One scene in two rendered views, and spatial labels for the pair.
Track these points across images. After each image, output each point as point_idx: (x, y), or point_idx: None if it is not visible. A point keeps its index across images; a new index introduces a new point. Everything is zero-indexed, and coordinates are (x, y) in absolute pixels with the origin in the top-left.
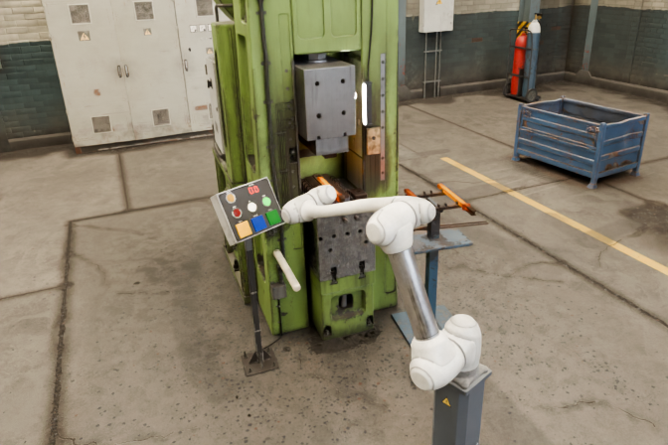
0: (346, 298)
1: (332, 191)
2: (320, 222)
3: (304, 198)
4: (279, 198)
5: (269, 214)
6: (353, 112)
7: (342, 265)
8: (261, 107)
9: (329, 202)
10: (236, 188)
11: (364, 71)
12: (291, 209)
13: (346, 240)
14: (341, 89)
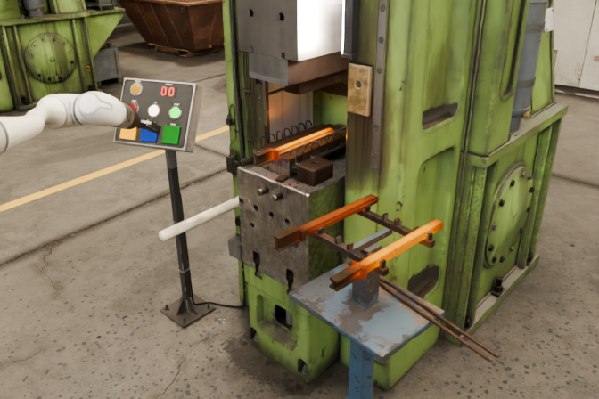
0: (291, 313)
1: (87, 101)
2: (240, 177)
3: (60, 95)
4: (244, 127)
5: (168, 128)
6: (294, 20)
7: (266, 258)
8: None
9: (82, 115)
10: (149, 80)
11: None
12: (39, 101)
13: (270, 224)
14: None
